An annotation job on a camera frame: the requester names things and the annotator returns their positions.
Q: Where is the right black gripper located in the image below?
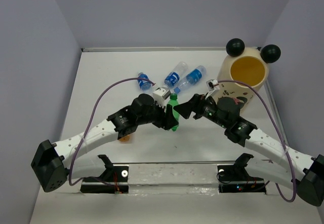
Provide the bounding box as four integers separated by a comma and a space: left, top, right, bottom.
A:
173, 92, 228, 129

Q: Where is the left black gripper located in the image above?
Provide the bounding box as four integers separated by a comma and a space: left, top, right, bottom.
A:
136, 99, 178, 131

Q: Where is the green plastic bottle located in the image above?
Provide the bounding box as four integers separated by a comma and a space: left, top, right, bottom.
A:
167, 93, 180, 132

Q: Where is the blue label water bottle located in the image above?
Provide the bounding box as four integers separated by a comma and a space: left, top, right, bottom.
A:
164, 61, 188, 88
174, 65, 207, 94
138, 72, 152, 91

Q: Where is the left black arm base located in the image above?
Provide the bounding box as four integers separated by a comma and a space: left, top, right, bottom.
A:
80, 155, 129, 194

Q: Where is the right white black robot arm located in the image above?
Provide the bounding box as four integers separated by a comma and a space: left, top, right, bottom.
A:
174, 94, 323, 207

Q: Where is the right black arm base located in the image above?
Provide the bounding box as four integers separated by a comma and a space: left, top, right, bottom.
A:
216, 153, 266, 194

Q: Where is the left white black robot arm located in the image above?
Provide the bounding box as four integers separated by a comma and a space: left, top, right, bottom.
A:
31, 94, 178, 193

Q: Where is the cream bin with black ears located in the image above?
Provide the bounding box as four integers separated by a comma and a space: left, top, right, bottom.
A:
213, 38, 281, 110

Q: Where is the left orange pill bottle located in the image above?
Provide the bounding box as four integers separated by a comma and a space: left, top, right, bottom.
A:
119, 135, 131, 142

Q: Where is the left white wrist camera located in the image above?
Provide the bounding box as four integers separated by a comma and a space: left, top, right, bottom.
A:
152, 85, 171, 107

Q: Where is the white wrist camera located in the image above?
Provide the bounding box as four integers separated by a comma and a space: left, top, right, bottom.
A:
152, 85, 171, 107
206, 79, 220, 96

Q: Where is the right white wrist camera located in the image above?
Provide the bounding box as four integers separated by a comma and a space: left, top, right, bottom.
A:
206, 79, 220, 96

